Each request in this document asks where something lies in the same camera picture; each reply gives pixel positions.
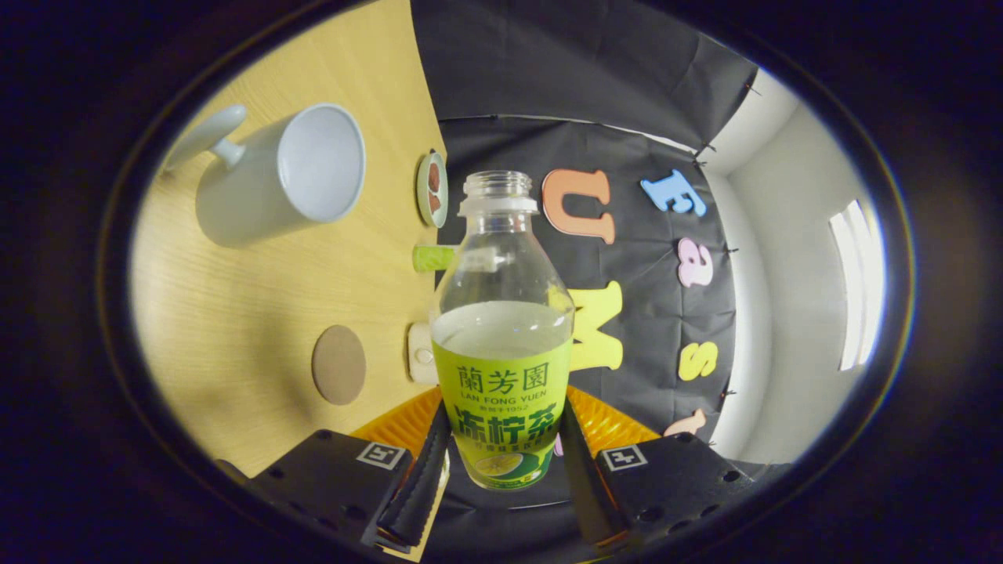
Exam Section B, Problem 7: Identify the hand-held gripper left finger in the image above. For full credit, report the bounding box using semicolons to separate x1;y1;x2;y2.
249;385;453;551

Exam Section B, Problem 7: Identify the white toaster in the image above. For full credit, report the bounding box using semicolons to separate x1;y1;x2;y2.
407;322;440;385

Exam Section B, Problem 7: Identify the slim green drink bottle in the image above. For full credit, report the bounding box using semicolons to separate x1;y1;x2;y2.
413;244;463;273

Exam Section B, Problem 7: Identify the pale green plate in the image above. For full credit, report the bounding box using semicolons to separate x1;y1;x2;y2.
416;150;449;229

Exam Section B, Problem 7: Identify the ceiling light panel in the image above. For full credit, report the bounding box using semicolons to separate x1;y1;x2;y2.
829;200;886;371

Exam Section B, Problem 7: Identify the round brown coaster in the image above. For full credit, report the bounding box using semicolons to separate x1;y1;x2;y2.
312;325;367;406

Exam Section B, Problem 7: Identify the white cup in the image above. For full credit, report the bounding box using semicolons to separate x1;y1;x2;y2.
161;103;367;249

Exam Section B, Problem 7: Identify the wooden table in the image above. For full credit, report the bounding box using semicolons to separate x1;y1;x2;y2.
129;0;451;480

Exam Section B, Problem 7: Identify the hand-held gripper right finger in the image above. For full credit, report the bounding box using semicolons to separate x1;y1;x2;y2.
558;385;790;551

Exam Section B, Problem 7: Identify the juice bottle with green label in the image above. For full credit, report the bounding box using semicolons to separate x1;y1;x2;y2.
430;170;575;492

